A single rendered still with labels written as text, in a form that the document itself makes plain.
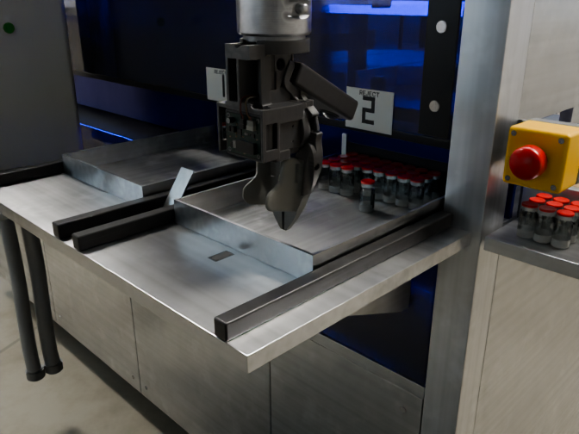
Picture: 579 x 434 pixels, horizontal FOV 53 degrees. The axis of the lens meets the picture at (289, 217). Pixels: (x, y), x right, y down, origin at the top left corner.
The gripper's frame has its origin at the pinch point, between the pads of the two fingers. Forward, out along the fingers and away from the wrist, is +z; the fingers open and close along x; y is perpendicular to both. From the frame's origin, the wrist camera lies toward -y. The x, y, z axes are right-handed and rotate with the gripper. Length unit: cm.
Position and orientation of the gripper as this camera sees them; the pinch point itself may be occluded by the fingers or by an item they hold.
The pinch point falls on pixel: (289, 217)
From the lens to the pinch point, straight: 67.4
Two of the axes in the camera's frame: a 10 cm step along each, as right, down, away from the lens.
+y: -7.0, 2.6, -6.6
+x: 7.1, 2.5, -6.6
